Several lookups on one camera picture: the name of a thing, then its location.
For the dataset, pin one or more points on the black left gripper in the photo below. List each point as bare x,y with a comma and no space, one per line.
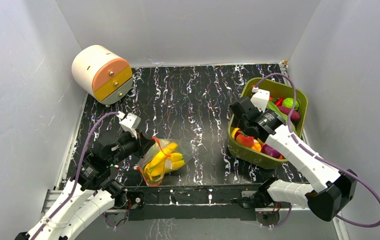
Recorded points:
143,143

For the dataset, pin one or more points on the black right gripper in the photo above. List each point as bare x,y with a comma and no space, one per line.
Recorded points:
240,112

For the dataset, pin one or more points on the pink toy peach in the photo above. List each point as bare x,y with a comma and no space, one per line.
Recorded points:
247,141

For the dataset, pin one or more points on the clear zip bag orange zipper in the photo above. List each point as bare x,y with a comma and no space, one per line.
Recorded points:
188,150

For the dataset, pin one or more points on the yellow toy banana bunch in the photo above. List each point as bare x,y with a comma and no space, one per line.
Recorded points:
166,160

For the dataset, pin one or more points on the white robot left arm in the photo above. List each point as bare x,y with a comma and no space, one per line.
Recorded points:
91,192

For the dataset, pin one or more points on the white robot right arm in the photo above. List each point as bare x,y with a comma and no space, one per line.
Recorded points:
328,189

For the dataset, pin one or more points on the orange toy fruit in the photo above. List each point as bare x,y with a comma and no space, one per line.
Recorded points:
257,146

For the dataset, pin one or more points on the dark purple toy onion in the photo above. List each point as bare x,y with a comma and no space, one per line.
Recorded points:
270,151

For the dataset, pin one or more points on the red toy chili pepper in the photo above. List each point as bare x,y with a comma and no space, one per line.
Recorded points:
278,101

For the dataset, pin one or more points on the lime green toy fruit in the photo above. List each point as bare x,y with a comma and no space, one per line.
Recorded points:
288,103

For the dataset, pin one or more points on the red white marker pen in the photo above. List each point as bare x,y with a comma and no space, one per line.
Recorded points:
117,166

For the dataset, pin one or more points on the olive green plastic bin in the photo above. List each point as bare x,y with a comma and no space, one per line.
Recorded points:
277,90

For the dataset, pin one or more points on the round white mini drawer cabinet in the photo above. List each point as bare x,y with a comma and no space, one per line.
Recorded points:
102,74

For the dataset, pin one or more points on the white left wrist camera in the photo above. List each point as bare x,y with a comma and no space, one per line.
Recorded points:
129,123

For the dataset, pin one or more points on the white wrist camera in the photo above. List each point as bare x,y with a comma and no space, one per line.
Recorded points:
260,98
129,123

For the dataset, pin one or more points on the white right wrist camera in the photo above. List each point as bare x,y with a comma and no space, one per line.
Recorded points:
260,98

